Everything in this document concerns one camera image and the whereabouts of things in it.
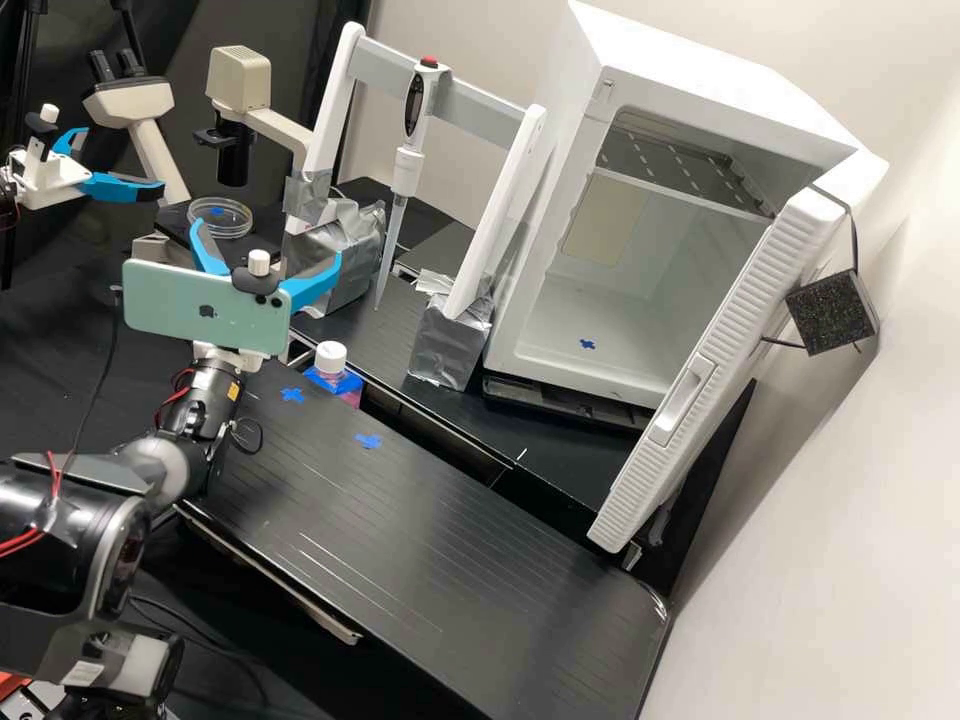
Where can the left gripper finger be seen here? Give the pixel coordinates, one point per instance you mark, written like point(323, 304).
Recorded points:
point(124, 187)
point(71, 142)

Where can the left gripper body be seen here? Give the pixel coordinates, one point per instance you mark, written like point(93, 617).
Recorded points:
point(49, 180)

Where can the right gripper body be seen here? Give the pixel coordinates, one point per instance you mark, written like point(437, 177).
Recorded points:
point(225, 357)

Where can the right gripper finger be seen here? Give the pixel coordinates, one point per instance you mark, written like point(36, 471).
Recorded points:
point(204, 251)
point(326, 281)

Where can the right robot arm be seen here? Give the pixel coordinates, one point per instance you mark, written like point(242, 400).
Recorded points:
point(90, 517)

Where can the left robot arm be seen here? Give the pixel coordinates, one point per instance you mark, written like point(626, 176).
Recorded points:
point(6, 189)

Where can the petri dish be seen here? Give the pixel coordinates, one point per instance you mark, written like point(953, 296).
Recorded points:
point(225, 219)

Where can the cream microscope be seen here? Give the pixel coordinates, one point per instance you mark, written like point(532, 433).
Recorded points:
point(238, 75)

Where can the small bottle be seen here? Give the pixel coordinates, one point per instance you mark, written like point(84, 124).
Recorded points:
point(330, 364)

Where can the white pipette stand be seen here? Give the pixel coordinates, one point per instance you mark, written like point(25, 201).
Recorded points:
point(487, 217)

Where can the pipette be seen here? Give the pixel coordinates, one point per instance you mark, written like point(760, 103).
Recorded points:
point(416, 105)

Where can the black platform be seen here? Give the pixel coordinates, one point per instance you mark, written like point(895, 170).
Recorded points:
point(420, 540)

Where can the white incubator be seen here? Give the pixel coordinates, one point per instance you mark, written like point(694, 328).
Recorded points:
point(660, 300)

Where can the incubator door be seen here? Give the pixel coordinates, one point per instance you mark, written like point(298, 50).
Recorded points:
point(720, 360)

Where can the right wrist camera phone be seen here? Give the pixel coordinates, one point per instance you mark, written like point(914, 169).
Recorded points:
point(195, 304)

